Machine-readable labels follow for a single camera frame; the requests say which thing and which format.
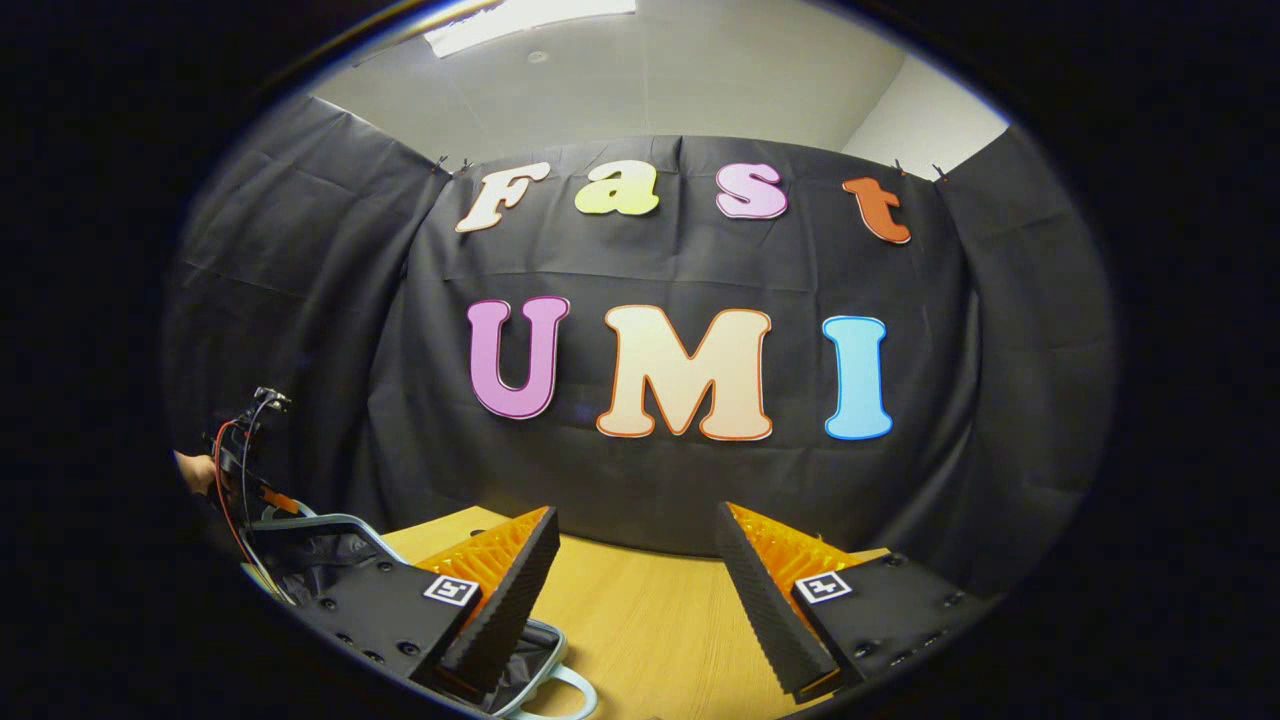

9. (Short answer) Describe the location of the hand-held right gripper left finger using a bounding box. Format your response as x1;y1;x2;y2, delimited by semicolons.
285;505;563;706

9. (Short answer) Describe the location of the black cable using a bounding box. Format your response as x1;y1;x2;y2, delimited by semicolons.
235;395;297;607

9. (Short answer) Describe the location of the black backdrop cloth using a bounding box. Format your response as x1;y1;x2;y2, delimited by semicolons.
160;95;1119;601

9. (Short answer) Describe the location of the light blue suitcase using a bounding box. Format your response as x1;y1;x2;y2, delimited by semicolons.
238;512;601;720

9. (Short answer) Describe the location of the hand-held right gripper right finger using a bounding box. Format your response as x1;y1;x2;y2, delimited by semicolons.
714;500;1003;704

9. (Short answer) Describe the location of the ceiling light panel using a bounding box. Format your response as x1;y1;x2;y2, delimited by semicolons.
425;0;638;58

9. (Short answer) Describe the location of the red cable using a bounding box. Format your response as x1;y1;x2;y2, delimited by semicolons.
212;420;267;583

